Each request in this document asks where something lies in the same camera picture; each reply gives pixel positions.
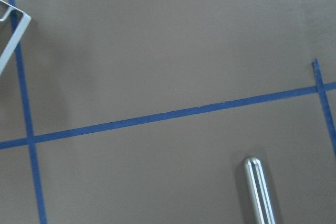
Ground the steel handle utensil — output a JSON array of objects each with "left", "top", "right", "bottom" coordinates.
[{"left": 243, "top": 156, "right": 276, "bottom": 224}]

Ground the white wire cup rack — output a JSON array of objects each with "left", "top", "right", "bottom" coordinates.
[{"left": 1, "top": 0, "right": 31, "bottom": 74}]

